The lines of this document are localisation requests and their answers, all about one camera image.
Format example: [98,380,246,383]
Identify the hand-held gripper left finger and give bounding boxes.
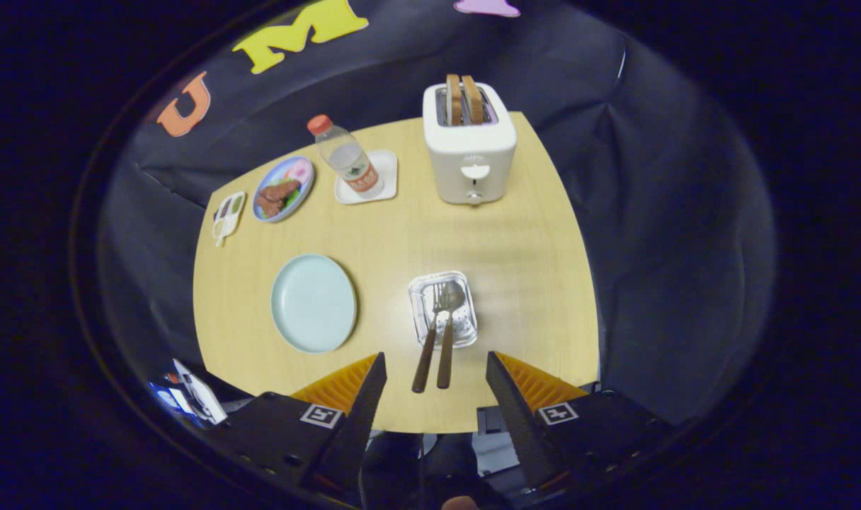
[211,352,388,497]

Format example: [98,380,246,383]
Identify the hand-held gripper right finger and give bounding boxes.
[486,351,675,497]

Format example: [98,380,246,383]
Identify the metal fork with wooden handle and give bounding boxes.
[411,283,445,394]

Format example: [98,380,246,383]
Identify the metal spoon with wooden handle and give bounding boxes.
[436,281,466,390]

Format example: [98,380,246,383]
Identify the perforated metal basket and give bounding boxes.
[409,271,479,350]

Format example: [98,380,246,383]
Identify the pale green plate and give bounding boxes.
[270,254,358,354]

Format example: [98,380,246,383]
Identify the brown meat pieces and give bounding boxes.
[256,179,302,218]

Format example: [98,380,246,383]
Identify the white divided sauce dish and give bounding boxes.
[212,191,247,247]

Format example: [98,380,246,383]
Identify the black backdrop cloth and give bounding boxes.
[98,0,778,426]

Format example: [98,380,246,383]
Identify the white square coaster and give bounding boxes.
[333,149,399,205]

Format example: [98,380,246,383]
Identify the blue patterned plate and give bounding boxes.
[252,156,315,223]

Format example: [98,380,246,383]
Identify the clear water bottle red cap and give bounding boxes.
[307,115,385,200]

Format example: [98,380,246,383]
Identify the white toaster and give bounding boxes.
[423,81,518,206]

